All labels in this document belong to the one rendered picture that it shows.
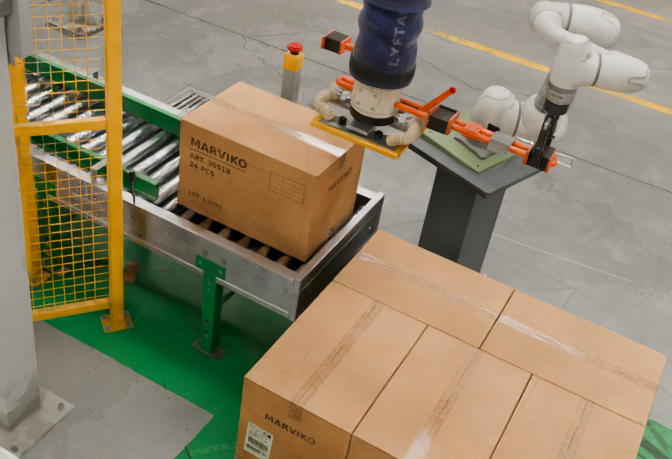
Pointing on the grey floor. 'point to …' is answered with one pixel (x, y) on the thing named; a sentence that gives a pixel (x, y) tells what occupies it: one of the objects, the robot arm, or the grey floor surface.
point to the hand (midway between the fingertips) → (540, 154)
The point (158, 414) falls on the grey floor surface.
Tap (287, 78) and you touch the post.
